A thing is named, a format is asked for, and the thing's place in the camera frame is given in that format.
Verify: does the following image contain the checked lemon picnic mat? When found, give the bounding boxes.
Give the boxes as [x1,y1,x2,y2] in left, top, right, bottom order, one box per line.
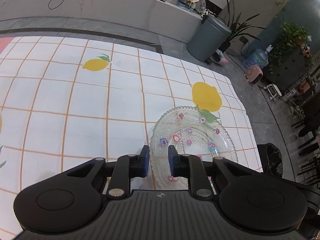
[1,36,262,239]

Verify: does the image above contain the white small stool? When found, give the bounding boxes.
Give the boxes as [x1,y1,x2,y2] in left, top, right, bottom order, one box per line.
[264,84,282,101]

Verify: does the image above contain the clear glass sticker plate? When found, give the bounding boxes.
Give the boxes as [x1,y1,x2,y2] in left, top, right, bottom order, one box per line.
[150,106,238,190]

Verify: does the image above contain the long white tv cabinet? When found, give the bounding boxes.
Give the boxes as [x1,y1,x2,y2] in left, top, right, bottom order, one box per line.
[0,0,203,43]

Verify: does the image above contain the blue water jug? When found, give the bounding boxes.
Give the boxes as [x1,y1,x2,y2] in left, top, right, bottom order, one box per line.
[242,45,273,69]

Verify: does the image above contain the pink small heater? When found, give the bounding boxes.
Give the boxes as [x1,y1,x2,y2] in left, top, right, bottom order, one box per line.
[245,64,263,85]

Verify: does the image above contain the grey-green trash bin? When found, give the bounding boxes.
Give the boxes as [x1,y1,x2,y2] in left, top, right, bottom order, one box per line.
[186,15,231,62]

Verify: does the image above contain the green potted plant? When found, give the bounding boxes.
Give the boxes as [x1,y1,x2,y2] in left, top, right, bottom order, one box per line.
[217,0,266,53]

